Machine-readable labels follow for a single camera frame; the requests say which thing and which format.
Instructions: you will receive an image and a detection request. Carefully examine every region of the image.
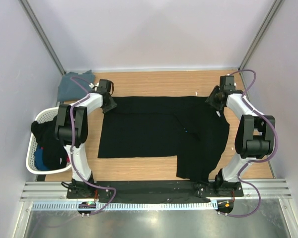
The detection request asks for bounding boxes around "slotted cable duct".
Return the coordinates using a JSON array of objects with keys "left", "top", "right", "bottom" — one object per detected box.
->
[{"left": 32, "top": 201, "right": 218, "bottom": 212}]

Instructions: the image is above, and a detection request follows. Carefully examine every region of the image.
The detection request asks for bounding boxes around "white laundry basket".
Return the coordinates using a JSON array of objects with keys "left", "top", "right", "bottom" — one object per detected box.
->
[{"left": 26, "top": 106, "right": 73, "bottom": 175}]

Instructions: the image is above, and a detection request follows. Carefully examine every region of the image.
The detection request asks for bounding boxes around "blue garment in basket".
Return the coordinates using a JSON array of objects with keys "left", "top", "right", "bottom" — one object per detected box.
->
[{"left": 34, "top": 147, "right": 49, "bottom": 171}]

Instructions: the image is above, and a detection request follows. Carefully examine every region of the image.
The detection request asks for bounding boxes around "folded teal t-shirt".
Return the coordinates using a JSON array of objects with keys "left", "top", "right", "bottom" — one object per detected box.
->
[{"left": 57, "top": 70, "right": 95, "bottom": 102}]

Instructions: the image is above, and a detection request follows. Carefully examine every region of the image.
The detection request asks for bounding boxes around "black t-shirt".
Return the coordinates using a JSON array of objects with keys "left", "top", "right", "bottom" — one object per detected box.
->
[{"left": 98, "top": 96, "right": 229, "bottom": 182}]

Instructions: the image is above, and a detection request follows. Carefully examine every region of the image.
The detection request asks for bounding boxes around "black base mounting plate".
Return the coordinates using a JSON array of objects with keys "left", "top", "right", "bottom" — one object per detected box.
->
[{"left": 61, "top": 180, "right": 244, "bottom": 204}]

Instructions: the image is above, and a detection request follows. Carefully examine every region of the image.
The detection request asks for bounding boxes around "black clothes pile in basket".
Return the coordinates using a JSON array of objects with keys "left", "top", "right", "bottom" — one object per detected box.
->
[{"left": 31, "top": 116, "right": 68, "bottom": 171}]

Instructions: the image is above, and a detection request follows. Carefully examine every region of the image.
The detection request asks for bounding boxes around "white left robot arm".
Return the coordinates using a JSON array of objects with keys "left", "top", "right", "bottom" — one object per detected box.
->
[{"left": 54, "top": 76, "right": 117, "bottom": 198}]

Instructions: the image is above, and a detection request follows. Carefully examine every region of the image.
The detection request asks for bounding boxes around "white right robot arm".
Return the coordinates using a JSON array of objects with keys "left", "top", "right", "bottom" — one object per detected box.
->
[{"left": 206, "top": 74, "right": 277, "bottom": 196}]

